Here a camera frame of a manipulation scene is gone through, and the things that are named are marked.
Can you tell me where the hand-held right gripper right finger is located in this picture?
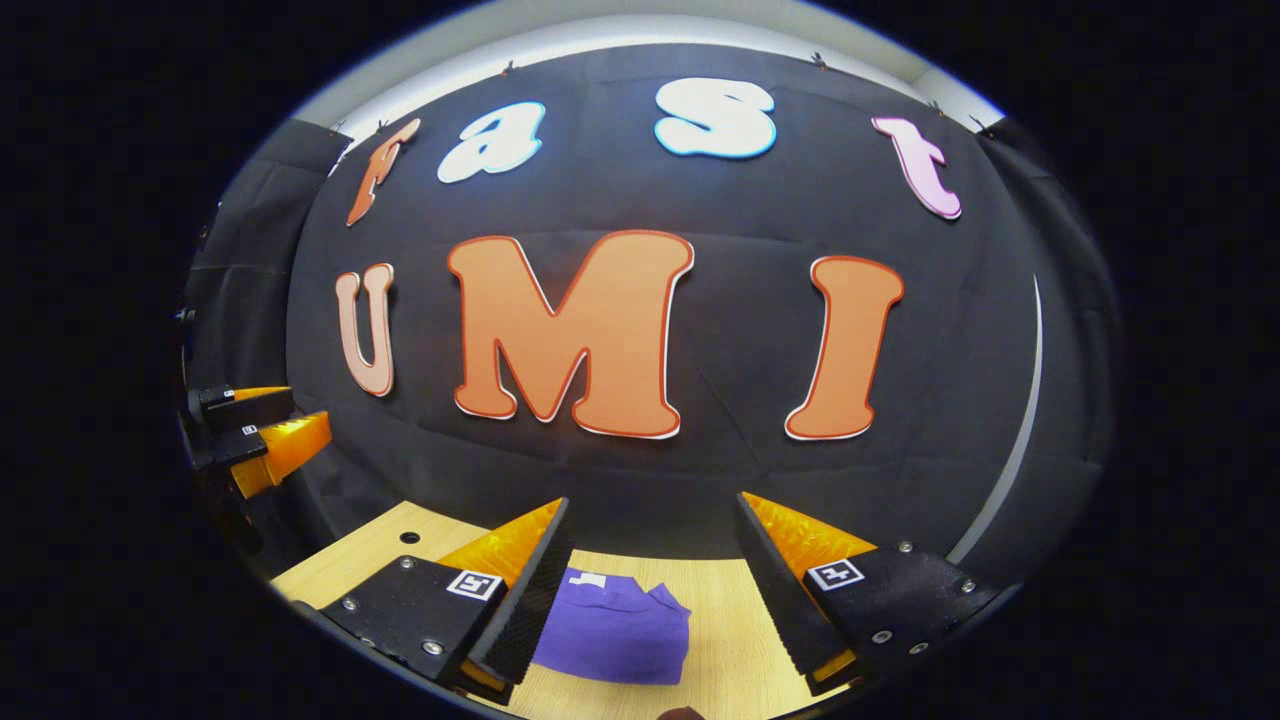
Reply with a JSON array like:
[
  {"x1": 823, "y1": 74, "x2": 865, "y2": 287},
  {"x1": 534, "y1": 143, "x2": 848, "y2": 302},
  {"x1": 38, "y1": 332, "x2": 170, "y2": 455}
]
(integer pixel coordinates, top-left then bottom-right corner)
[{"x1": 735, "y1": 490, "x2": 1004, "y2": 698}]

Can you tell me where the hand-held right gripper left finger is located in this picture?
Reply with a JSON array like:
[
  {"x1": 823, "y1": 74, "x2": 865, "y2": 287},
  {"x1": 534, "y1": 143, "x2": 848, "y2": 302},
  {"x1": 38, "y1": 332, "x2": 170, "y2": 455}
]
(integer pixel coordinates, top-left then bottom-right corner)
[{"x1": 318, "y1": 496, "x2": 578, "y2": 706}]

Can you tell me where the purple shirt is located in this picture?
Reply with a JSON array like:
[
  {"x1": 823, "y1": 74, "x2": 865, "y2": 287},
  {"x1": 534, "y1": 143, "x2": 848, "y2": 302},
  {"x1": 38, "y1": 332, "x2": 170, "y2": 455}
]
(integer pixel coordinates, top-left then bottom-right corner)
[{"x1": 530, "y1": 567, "x2": 693, "y2": 687}]

